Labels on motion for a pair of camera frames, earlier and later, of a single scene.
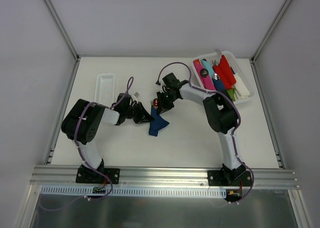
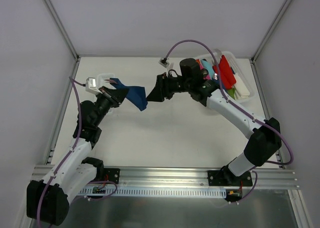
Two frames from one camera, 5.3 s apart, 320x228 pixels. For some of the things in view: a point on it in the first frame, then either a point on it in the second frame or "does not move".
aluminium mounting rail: x=263 y=177 does not move
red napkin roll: x=226 y=72 does not move
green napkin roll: x=232 y=93 does not move
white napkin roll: x=240 y=88 does not move
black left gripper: x=137 y=113 → x=111 y=96
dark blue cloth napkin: x=159 y=123 → x=136 y=95
